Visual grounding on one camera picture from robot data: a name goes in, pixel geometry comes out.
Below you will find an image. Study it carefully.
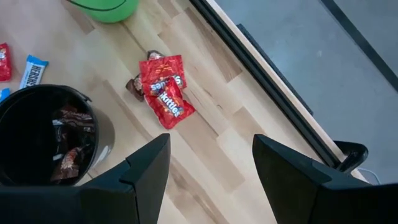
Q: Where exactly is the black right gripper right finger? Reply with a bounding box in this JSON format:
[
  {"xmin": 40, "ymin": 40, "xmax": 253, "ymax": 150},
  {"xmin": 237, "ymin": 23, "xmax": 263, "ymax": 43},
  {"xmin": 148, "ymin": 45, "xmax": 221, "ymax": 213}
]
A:
[{"xmin": 252, "ymin": 133, "xmax": 398, "ymax": 224}]

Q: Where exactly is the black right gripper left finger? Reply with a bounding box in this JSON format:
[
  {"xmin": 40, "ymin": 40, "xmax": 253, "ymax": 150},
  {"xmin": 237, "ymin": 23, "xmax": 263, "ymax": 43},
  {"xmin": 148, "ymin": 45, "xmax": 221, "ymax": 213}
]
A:
[{"xmin": 0, "ymin": 133, "xmax": 171, "ymax": 224}]

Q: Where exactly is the red Skittles packet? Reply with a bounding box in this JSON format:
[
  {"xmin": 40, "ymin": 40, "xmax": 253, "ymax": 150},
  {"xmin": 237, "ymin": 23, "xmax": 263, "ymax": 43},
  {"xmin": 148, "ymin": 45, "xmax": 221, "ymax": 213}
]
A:
[
  {"xmin": 144, "ymin": 77, "xmax": 197, "ymax": 130},
  {"xmin": 139, "ymin": 55, "xmax": 187, "ymax": 94},
  {"xmin": 0, "ymin": 42, "xmax": 12, "ymax": 82}
]

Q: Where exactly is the black plastic bucket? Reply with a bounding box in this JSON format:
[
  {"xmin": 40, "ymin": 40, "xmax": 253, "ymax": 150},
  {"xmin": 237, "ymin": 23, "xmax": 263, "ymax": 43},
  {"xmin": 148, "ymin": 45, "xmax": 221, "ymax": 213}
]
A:
[{"xmin": 0, "ymin": 84, "xmax": 116, "ymax": 187}]

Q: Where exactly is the green plastic bucket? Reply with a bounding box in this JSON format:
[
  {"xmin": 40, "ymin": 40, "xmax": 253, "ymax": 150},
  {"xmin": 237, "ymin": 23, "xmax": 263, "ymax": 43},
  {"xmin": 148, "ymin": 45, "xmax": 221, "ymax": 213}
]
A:
[{"xmin": 67, "ymin": 0, "xmax": 141, "ymax": 24}]

